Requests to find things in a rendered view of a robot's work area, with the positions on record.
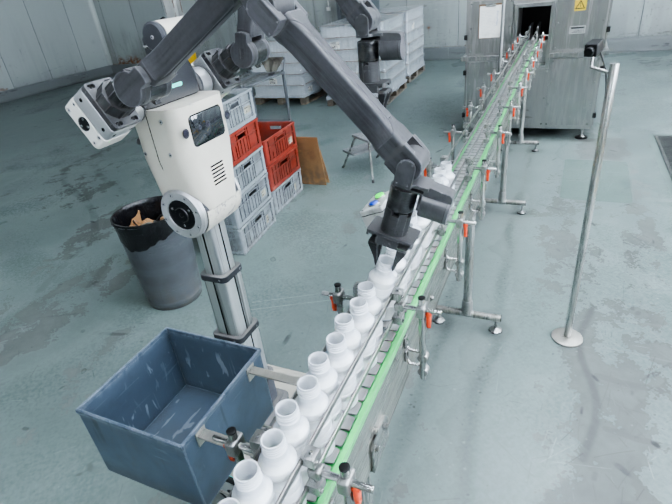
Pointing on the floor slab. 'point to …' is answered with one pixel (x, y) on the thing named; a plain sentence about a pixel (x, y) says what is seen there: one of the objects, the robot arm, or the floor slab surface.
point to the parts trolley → (261, 82)
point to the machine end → (574, 62)
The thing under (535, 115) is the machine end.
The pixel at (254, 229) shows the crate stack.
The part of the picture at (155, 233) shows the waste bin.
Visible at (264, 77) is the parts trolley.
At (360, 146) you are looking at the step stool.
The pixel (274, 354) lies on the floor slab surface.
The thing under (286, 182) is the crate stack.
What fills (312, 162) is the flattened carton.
